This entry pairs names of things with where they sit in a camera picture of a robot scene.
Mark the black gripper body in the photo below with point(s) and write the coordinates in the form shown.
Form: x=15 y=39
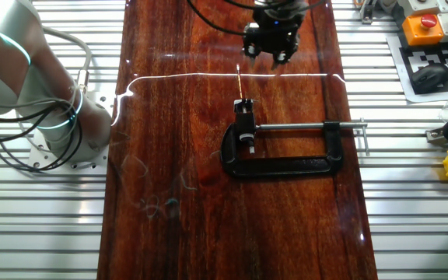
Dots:
x=274 y=31

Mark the glossy wood grain board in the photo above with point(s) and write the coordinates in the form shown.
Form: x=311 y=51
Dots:
x=208 y=233

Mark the thin metal pin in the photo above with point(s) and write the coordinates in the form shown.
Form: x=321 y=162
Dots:
x=240 y=83

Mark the fiducial marker paper sheet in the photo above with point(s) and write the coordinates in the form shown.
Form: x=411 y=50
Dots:
x=426 y=58

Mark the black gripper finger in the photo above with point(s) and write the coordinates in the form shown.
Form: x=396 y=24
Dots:
x=284 y=56
x=252 y=47

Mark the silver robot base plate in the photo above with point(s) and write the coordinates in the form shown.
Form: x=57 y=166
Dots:
x=101 y=107

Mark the black metal C-clamp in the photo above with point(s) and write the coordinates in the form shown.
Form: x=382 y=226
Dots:
x=286 y=166

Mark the orange emergency stop box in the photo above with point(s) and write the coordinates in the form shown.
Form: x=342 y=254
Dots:
x=418 y=35

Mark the black computer mouse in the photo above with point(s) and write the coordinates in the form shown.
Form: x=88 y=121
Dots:
x=430 y=78

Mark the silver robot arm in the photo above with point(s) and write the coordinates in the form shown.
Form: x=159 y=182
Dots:
x=6 y=58

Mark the black pencil sharpener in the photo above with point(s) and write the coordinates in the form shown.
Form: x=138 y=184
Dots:
x=244 y=124

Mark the silver metal bracket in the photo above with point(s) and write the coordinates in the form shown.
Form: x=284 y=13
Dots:
x=368 y=13

